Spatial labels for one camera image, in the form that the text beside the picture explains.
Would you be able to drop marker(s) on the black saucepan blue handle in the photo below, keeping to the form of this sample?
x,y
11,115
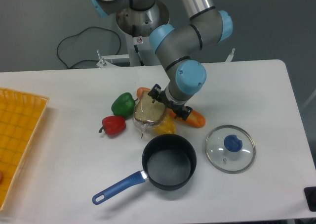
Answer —
x,y
169,161

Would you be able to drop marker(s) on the yellow bell pepper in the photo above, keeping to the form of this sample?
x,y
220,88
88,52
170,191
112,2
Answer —
x,y
166,126

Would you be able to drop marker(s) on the orange baguette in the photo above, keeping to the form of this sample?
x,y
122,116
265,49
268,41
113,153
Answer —
x,y
195,119

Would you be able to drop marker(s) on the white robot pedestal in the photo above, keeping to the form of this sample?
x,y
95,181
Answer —
x,y
138,51

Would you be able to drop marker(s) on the glass lid blue knob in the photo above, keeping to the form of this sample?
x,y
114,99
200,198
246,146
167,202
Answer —
x,y
230,149

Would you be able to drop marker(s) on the toast slice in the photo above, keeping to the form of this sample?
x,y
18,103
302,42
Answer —
x,y
149,114

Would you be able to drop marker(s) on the red bell pepper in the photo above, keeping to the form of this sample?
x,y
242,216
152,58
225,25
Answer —
x,y
113,125

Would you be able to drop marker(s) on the yellow woven basket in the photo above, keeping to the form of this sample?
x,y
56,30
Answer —
x,y
20,115

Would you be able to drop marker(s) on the black device at table edge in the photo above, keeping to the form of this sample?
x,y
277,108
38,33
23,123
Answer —
x,y
310,195

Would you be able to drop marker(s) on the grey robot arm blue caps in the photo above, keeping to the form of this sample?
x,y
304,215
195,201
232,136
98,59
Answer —
x,y
186,79

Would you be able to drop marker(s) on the green bell pepper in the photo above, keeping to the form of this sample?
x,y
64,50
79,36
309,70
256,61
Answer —
x,y
124,105

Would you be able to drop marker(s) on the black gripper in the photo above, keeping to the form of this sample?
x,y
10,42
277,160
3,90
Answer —
x,y
180,110

